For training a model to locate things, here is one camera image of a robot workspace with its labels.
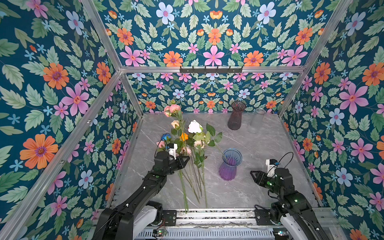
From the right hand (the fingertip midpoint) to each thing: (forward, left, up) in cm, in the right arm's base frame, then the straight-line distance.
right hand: (252, 172), depth 80 cm
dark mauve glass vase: (+40, +4, -2) cm, 40 cm away
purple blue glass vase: (+3, +12, +11) cm, 17 cm away
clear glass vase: (+37, -11, +4) cm, 38 cm away
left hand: (+8, +33, +6) cm, 34 cm away
